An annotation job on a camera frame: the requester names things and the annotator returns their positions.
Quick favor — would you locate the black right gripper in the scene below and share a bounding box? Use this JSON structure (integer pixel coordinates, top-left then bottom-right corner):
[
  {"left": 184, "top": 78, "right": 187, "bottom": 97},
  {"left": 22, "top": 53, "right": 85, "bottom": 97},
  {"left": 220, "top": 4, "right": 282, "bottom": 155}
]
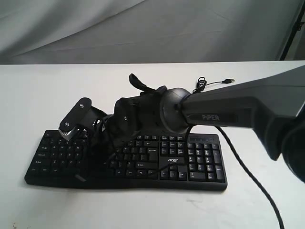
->
[{"left": 74, "top": 97, "right": 162, "bottom": 182}]

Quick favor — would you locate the black acer keyboard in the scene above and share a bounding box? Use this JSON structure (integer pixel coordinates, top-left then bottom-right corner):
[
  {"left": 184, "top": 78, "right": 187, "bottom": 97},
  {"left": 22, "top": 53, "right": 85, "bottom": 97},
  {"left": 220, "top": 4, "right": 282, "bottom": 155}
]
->
[{"left": 24, "top": 130, "right": 227, "bottom": 191}]

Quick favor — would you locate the grey piper right robot arm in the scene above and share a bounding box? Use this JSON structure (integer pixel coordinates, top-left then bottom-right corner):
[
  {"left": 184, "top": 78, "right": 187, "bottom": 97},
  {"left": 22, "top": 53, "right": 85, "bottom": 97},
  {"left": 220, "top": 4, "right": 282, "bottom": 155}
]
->
[{"left": 74, "top": 66, "right": 305, "bottom": 180}]

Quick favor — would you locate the grey backdrop cloth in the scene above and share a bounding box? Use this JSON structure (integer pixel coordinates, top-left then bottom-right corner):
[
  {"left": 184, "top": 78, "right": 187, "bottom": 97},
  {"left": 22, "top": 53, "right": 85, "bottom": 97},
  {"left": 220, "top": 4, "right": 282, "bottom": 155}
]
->
[{"left": 0, "top": 0, "right": 303, "bottom": 64}]

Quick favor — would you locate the black tripod stand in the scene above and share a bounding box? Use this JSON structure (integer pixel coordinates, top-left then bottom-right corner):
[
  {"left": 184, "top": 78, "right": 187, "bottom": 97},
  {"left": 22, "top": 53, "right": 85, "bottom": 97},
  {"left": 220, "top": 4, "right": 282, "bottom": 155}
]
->
[{"left": 279, "top": 0, "right": 305, "bottom": 61}]

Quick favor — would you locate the black USB cable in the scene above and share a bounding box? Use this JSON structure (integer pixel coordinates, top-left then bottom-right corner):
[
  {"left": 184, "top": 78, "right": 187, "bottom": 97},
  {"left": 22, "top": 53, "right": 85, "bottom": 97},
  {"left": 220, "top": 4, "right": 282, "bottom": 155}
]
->
[{"left": 192, "top": 76, "right": 236, "bottom": 95}]

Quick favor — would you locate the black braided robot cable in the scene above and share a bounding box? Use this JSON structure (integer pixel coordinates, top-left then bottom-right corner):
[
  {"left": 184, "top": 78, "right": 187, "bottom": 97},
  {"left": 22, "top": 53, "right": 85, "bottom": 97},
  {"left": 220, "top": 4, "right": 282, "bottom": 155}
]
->
[{"left": 102, "top": 114, "right": 285, "bottom": 229}]

